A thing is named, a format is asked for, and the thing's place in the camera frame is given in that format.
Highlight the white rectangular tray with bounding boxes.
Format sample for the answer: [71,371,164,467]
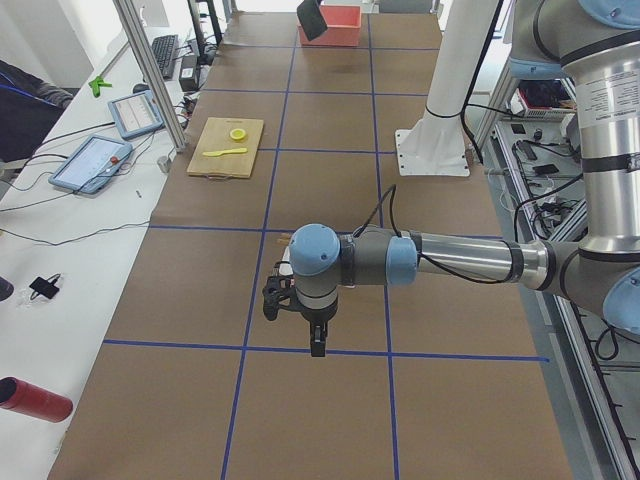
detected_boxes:
[278,247,293,275]

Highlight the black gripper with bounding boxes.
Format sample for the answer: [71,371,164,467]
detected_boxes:
[302,302,338,357]

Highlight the red plastic bin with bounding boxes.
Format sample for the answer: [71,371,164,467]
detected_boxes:
[297,4,361,47]

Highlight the red cylinder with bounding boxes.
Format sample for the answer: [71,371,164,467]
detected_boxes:
[1,377,73,423]

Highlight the green plastic clip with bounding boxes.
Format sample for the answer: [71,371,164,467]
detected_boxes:
[88,76,113,98]

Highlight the teach pendant tablet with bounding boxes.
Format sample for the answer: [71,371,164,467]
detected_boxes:
[48,135,133,195]
[107,90,164,140]

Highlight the far teach pendant tablet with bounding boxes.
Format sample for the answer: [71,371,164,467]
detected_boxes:
[107,90,164,140]

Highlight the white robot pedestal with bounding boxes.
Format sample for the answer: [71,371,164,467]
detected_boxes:
[395,1,502,177]

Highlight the near teach pendant tablet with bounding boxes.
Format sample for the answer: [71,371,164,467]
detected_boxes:
[48,135,133,195]

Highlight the aluminium frame post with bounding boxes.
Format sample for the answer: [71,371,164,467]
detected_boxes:
[113,0,187,153]

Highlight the yellow plastic knife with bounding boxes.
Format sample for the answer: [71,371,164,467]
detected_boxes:
[202,147,248,158]

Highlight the bamboo cutting board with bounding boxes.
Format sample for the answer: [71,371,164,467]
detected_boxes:
[187,117,264,179]

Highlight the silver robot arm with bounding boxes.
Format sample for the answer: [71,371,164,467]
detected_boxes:
[263,1,639,357]

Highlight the yellow lemon slices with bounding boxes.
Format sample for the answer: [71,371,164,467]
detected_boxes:
[229,128,247,142]

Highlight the black keyboard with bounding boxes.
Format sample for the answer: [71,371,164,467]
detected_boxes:
[151,34,178,79]

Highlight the black power adapter box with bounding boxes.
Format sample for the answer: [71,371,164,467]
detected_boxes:
[178,54,200,92]

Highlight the small black device on table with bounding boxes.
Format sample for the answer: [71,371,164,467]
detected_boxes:
[29,274,61,300]

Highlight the seated person in dark clothes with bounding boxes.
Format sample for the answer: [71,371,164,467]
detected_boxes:
[1,61,73,162]

